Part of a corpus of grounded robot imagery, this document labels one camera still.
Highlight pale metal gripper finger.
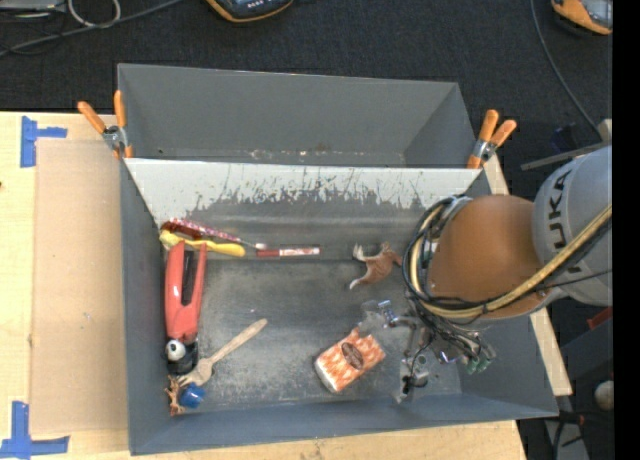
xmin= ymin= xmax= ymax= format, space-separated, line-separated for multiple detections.
xmin=396 ymin=353 xmax=432 ymax=404
xmin=359 ymin=299 xmax=417 ymax=330

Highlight brown toy animal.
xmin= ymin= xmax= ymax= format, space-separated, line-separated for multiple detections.
xmin=348 ymin=241 xmax=403 ymax=291

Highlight orange and white packet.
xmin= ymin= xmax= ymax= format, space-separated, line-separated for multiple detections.
xmin=313 ymin=328 xmax=387 ymax=395

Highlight grey metal bin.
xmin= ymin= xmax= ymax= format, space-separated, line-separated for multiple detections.
xmin=116 ymin=63 xmax=561 ymax=456

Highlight red and white marker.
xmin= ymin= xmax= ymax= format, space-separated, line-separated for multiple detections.
xmin=255 ymin=245 xmax=322 ymax=259

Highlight pale wooden fork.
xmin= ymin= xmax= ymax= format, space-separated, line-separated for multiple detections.
xmin=177 ymin=317 xmax=269 ymax=389

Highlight yellow toy banana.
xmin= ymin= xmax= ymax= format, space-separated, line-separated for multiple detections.
xmin=159 ymin=228 xmax=248 ymax=258

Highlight blue bottle cap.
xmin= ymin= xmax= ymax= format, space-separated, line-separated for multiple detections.
xmin=179 ymin=383 xmax=207 ymax=409

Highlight red stapler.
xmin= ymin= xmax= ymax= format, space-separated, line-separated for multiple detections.
xmin=163 ymin=241 xmax=208 ymax=347

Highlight black and white ball toy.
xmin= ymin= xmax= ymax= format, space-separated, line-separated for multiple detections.
xmin=161 ymin=338 xmax=200 ymax=375

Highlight small brown toy figure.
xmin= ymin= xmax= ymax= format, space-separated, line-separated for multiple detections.
xmin=164 ymin=376 xmax=187 ymax=417

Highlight brown cardboard board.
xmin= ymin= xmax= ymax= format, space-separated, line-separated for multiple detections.
xmin=28 ymin=139 xmax=129 ymax=437

